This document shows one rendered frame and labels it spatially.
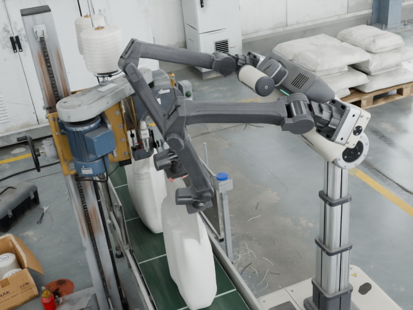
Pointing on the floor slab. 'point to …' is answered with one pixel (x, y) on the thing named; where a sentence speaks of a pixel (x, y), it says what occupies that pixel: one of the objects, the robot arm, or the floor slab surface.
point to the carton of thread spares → (14, 298)
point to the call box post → (227, 226)
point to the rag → (60, 287)
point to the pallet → (365, 99)
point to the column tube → (56, 60)
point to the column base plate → (82, 300)
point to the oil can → (48, 299)
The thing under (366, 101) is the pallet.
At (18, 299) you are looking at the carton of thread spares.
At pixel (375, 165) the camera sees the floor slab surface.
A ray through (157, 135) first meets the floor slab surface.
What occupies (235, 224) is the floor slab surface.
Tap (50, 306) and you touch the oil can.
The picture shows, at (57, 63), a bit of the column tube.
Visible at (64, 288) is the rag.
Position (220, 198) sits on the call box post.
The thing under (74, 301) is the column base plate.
